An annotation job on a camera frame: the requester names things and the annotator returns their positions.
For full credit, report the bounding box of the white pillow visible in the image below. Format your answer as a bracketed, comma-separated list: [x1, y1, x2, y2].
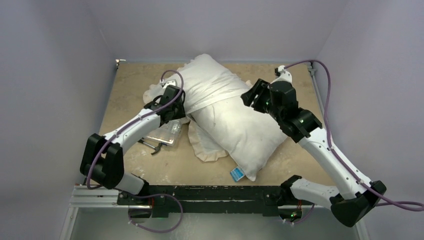
[190, 96, 287, 182]

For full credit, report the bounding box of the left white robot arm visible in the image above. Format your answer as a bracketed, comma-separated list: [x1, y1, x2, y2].
[80, 85, 186, 205]

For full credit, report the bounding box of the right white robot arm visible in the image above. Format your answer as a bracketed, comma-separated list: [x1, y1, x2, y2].
[240, 79, 387, 227]

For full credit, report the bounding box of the blue pillow label tag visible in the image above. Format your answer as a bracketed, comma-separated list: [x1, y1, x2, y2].
[230, 166, 246, 182]

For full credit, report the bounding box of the clear plastic organizer box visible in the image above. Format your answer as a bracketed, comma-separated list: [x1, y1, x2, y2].
[144, 120, 182, 146]

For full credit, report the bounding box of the black claw hammer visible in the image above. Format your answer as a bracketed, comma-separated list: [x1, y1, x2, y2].
[137, 138, 167, 156]

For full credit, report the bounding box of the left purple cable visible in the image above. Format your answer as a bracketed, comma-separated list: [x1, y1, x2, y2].
[85, 69, 185, 190]

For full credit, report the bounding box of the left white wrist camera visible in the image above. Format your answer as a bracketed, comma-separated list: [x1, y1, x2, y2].
[159, 78, 181, 89]

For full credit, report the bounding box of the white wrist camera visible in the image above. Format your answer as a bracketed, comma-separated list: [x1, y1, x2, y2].
[159, 78, 181, 89]
[272, 65, 293, 84]

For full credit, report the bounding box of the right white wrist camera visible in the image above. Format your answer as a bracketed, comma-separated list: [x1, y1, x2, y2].
[272, 65, 293, 84]

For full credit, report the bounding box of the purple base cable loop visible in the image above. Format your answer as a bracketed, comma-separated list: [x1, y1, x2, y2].
[128, 194, 185, 235]

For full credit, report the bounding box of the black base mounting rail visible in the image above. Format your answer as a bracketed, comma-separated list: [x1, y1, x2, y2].
[117, 185, 312, 221]

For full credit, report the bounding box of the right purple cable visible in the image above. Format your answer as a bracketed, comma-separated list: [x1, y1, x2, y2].
[281, 59, 424, 213]

